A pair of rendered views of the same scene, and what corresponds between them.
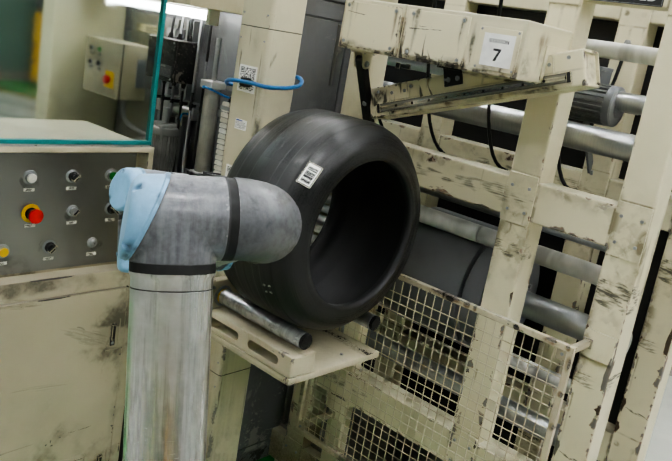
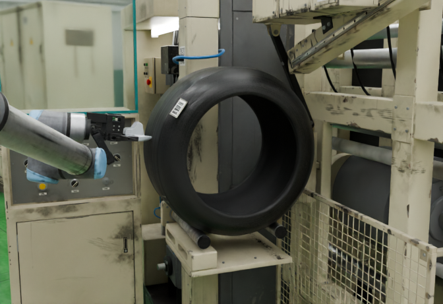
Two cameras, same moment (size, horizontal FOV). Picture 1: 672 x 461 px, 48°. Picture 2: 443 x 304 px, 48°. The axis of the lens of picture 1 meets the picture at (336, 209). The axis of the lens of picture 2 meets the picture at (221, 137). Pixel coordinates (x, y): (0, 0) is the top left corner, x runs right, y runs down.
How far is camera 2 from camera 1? 0.94 m
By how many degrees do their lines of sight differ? 29
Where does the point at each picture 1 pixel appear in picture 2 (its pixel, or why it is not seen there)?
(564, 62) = not seen: outside the picture
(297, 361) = (197, 258)
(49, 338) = (77, 244)
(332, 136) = (202, 78)
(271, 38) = (189, 23)
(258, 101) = (186, 69)
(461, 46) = not seen: outside the picture
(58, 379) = (88, 273)
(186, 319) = not seen: outside the picture
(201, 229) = not seen: outside the picture
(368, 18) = not seen: outside the picture
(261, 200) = not seen: outside the picture
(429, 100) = (316, 48)
